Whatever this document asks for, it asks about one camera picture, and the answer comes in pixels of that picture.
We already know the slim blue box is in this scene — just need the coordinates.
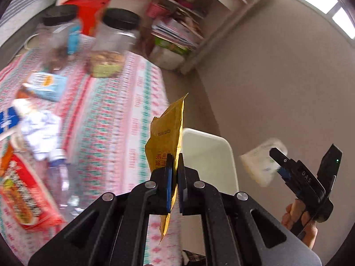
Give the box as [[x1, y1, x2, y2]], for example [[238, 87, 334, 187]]
[[67, 26, 81, 55]]

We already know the striped quilted sofa cover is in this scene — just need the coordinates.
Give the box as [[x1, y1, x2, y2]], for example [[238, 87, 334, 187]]
[[0, 0, 63, 47]]

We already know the stack of magazines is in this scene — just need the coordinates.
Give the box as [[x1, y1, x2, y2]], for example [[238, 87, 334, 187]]
[[151, 7, 205, 51]]

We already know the light blue drink carton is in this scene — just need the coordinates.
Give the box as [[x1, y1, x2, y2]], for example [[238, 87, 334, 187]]
[[18, 71, 68, 102]]

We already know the crumpled white paper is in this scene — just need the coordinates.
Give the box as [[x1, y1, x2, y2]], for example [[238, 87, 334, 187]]
[[21, 110, 62, 160]]

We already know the red food packet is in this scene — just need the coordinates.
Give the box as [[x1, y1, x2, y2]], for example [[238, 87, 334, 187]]
[[0, 154, 63, 229]]

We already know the green and white box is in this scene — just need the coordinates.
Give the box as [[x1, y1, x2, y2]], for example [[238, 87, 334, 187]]
[[150, 37, 189, 70]]

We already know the clear plastic bottle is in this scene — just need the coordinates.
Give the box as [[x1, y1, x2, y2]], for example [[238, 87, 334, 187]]
[[46, 148, 93, 220]]

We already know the yellow paper packet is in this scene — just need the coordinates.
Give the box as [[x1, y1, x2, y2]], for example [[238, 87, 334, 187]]
[[145, 93, 189, 246]]

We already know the white paper packet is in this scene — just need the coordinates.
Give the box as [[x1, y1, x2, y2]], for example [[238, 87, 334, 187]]
[[240, 139, 289, 187]]

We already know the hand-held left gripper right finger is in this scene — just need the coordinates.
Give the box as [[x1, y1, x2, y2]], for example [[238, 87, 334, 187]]
[[177, 153, 322, 266]]

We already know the blue and white packet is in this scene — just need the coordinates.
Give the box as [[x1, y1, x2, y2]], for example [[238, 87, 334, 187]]
[[0, 105, 23, 142]]

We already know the patterned knit tablecloth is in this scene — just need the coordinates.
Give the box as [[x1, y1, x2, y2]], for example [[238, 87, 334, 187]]
[[0, 44, 183, 266]]

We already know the plaid cloth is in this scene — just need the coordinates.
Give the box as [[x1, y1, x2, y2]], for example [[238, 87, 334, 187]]
[[181, 249, 207, 266]]

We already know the orange snack packet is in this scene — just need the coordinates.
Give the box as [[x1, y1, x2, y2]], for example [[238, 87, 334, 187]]
[[0, 142, 14, 176]]

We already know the white trash bin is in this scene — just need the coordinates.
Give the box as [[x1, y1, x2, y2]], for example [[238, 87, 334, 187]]
[[180, 127, 239, 194]]

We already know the white cable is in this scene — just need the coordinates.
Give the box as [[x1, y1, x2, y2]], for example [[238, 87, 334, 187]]
[[24, 33, 40, 49]]

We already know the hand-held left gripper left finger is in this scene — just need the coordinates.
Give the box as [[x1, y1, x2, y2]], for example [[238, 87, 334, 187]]
[[28, 154, 175, 266]]

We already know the pink basket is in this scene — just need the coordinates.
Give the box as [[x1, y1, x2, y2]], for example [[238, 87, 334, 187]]
[[147, 1, 172, 20]]

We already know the red box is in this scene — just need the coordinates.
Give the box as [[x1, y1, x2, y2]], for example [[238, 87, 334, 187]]
[[62, 0, 110, 37]]

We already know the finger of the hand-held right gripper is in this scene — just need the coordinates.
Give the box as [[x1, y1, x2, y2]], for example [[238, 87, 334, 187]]
[[270, 147, 296, 183]]

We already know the clear jar with brown nuts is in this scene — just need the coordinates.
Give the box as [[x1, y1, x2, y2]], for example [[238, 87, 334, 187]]
[[36, 5, 81, 71]]

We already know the clear jar with mixed nuts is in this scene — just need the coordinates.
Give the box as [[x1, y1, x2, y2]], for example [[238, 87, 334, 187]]
[[87, 8, 141, 78]]

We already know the person's right hand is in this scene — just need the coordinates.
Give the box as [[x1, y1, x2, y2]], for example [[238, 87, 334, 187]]
[[281, 199, 318, 250]]

